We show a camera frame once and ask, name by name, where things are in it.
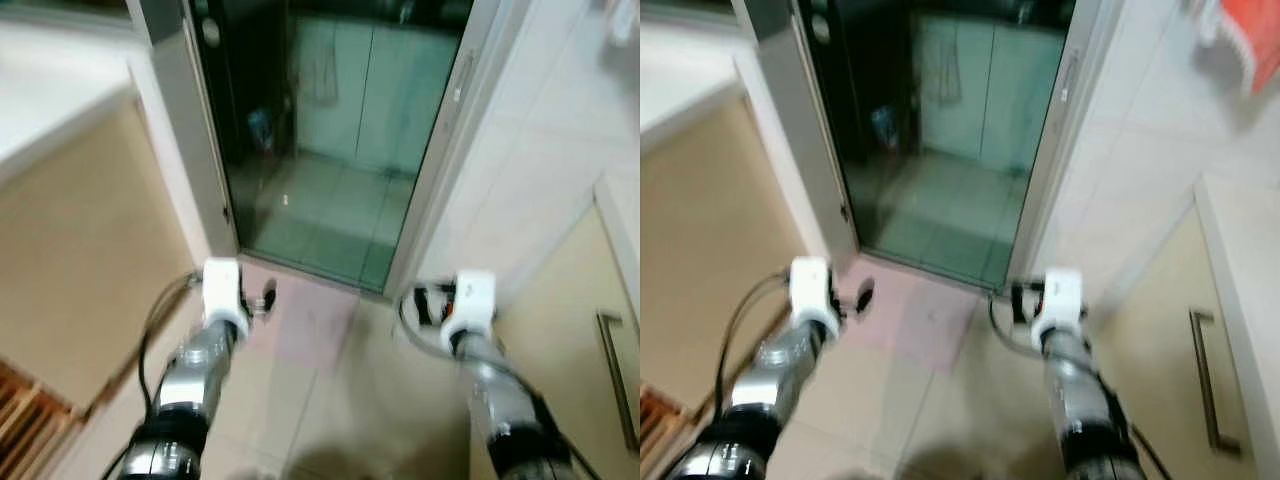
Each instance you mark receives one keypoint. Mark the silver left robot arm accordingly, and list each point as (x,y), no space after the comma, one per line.
(775,370)
(195,370)

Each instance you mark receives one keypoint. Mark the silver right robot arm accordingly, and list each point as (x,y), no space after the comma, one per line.
(500,390)
(1085,400)

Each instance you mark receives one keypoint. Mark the plain beige cabinet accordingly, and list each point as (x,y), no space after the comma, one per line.
(80,250)
(710,260)

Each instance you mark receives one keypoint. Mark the aluminium framed glass door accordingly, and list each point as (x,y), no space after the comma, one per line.
(340,150)
(950,150)

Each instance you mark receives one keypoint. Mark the pale hanging towel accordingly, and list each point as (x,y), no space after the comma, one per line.
(320,65)
(942,65)

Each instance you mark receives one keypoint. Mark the wooden slatted rack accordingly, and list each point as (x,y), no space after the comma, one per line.
(25,420)
(655,430)

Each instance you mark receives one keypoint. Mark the white countertop over plain cabinet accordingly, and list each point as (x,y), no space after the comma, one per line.
(50,100)
(680,90)

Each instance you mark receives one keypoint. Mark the red cloth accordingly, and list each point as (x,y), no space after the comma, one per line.
(1255,35)

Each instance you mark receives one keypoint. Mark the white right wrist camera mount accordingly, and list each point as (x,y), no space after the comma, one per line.
(472,298)
(1062,298)

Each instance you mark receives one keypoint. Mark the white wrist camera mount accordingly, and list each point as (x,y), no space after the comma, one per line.
(472,298)
(222,290)
(810,290)
(1062,298)

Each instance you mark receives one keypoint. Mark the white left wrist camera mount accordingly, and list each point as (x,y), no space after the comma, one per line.
(810,290)
(222,290)

